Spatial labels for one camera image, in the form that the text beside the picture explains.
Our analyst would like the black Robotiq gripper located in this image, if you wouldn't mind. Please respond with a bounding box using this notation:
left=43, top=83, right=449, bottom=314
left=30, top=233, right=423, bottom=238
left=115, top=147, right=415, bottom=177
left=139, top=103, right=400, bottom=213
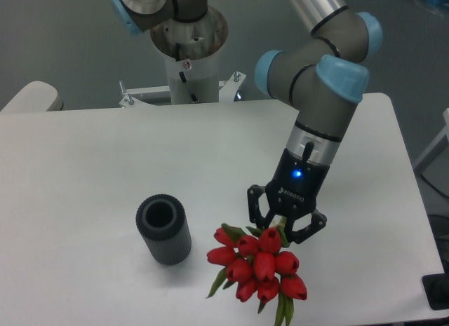
left=247, top=149, right=330, bottom=244

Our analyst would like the red tulip bouquet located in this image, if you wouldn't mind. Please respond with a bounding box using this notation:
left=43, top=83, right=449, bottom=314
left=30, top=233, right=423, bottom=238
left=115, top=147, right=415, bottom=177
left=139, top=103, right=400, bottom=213
left=206, top=218, right=308, bottom=325

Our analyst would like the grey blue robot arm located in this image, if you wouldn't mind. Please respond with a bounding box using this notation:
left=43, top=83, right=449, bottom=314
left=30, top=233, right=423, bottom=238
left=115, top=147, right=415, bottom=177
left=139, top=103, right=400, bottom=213
left=111, top=0, right=383, bottom=243

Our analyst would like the dark grey ribbed vase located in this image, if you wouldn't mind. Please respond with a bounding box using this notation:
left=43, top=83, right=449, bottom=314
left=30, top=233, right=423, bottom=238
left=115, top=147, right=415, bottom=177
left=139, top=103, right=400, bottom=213
left=135, top=194, right=192, bottom=266

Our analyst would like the black box at table edge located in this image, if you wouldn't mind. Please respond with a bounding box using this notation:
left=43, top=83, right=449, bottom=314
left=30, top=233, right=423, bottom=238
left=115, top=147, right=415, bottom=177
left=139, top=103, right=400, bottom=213
left=422, top=273, right=448, bottom=311

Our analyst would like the beige chair armrest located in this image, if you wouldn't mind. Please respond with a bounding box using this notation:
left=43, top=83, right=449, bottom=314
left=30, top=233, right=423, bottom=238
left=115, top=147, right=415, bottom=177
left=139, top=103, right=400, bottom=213
left=1, top=81, right=64, bottom=114

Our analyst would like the white pedestal base bracket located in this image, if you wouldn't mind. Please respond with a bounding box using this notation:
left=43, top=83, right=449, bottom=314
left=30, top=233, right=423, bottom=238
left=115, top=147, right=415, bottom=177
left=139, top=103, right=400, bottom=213
left=119, top=71, right=247, bottom=108

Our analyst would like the white frame at right edge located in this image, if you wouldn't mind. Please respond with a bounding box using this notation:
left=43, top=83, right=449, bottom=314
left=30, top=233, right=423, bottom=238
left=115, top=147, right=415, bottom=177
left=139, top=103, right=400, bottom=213
left=413, top=109, right=448, bottom=175

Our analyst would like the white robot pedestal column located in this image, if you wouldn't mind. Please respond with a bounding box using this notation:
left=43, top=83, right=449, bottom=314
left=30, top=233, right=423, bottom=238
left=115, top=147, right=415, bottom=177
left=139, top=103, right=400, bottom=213
left=150, top=6, right=228, bottom=99

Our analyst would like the black cable on pedestal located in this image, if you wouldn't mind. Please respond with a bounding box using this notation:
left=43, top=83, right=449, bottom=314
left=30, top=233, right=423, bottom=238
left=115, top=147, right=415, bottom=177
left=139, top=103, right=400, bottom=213
left=174, top=42, right=200, bottom=104

